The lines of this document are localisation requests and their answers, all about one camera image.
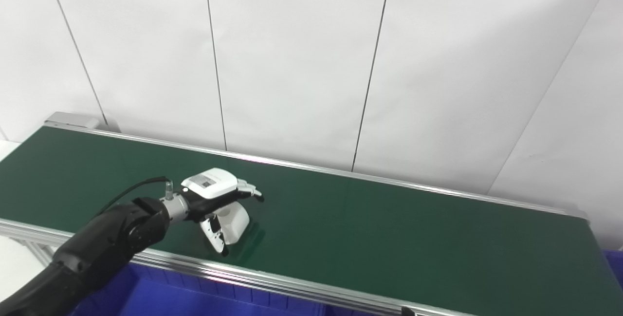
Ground aluminium conveyor leg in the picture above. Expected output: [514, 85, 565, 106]
[9, 237, 55, 267]

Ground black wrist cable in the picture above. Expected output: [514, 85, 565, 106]
[92, 176, 173, 219]

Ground grey conveyor end housing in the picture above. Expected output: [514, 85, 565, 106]
[44, 112, 101, 130]

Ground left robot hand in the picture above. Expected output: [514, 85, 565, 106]
[181, 167, 265, 257]

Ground white plastic ring part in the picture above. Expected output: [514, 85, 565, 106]
[213, 203, 251, 245]

